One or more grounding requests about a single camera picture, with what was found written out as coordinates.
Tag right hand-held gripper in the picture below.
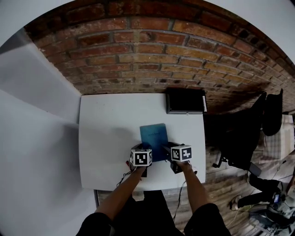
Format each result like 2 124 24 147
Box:
161 142 193 175

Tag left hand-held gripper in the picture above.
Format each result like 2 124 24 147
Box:
130 142 153 178

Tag blue notebook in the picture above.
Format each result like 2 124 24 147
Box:
139 123 170 162

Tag person's left forearm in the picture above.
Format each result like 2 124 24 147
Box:
94 165 147 221

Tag person's right forearm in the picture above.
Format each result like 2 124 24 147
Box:
178 161 216 216

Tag black box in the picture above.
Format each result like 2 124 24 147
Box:
165 88 207 115

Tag black office chair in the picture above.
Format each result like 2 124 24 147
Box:
204 88 284 177

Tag person's black trousers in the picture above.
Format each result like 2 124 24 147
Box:
110 190 185 236

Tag person's black shirt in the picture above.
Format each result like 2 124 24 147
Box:
76 202 228 236

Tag table with checked cloth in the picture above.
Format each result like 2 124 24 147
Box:
262 114 295 159

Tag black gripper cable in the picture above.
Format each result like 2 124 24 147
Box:
172 179 188 222
116 165 137 188

